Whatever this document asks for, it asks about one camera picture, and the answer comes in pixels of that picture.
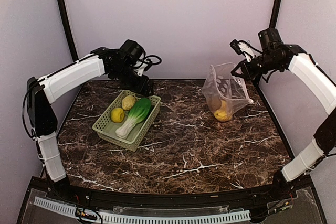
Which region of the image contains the white slotted cable duct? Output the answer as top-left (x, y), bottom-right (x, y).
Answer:
top-left (33, 196), bottom-right (251, 224)

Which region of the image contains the pale yellow bumpy fruit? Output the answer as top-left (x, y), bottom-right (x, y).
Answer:
top-left (121, 95), bottom-right (137, 111)

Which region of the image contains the yellow lemon toy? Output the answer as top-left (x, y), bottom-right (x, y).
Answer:
top-left (214, 100), bottom-right (233, 122)

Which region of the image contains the left black frame post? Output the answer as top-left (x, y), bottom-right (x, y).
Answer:
top-left (57, 0), bottom-right (79, 62)

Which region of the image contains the small circuit board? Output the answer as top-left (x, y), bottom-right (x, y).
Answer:
top-left (75, 208), bottom-right (98, 221)

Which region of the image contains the brown potato toy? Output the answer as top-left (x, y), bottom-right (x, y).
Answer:
top-left (208, 98), bottom-right (222, 112)

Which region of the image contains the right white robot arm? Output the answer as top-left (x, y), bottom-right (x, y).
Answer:
top-left (230, 40), bottom-right (335, 200)

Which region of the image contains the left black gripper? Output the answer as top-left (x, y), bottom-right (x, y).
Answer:
top-left (112, 63), bottom-right (155, 97)

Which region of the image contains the yellow green citrus toy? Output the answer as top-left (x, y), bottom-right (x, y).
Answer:
top-left (110, 107), bottom-right (125, 123)

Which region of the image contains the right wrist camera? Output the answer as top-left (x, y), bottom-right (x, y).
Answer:
top-left (258, 28), bottom-right (283, 51)

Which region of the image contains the clear zip top bag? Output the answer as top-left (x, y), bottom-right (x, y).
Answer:
top-left (202, 62), bottom-right (254, 115)

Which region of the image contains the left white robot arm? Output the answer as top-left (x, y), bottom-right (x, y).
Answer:
top-left (22, 45), bottom-right (156, 201)

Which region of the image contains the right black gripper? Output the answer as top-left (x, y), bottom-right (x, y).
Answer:
top-left (232, 52), bottom-right (282, 81)

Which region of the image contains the black front rail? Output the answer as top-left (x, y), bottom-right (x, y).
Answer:
top-left (22, 175), bottom-right (321, 215)

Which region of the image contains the green bok choy toy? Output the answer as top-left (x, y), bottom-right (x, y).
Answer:
top-left (115, 98), bottom-right (152, 139)

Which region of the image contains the green plastic basket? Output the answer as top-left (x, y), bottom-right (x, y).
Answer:
top-left (92, 90), bottom-right (161, 152)

